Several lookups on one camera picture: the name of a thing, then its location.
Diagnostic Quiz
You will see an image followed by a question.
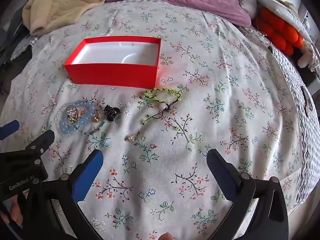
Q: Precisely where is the floral bed sheet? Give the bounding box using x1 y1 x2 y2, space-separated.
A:
0 0 304 240

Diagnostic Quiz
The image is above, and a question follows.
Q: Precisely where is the beige fleece blanket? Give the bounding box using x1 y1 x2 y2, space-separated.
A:
22 0 125 37

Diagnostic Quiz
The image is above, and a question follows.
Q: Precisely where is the person's left hand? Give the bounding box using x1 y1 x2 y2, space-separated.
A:
0 195 25 227

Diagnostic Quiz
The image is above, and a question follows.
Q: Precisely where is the red cardboard box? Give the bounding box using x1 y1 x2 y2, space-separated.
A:
64 36 162 88

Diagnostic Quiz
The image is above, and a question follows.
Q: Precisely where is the grey plaid cloth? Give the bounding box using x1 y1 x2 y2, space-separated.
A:
10 36 39 61

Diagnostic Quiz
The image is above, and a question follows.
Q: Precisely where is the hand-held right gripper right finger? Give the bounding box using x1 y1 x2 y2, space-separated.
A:
207 149 289 240

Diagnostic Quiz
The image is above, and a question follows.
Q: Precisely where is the green beaded bracelet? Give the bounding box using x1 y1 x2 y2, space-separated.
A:
141 87 184 132

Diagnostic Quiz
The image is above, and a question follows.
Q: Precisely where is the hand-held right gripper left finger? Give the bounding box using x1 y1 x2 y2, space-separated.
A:
25 149 104 240

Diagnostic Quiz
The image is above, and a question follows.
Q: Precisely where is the ring with clear stone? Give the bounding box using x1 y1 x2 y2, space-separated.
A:
67 108 80 120

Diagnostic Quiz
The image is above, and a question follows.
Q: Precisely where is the orange plush toy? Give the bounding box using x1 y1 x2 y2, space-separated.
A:
255 7 305 57

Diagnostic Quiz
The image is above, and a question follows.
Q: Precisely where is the black hair claw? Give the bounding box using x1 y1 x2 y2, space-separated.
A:
104 104 121 124

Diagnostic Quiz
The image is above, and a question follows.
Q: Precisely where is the grey quilted bedspread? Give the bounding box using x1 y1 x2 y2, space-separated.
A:
240 26 320 205

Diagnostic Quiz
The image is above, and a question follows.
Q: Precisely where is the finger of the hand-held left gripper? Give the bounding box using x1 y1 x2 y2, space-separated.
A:
0 121 20 141
0 130 55 157

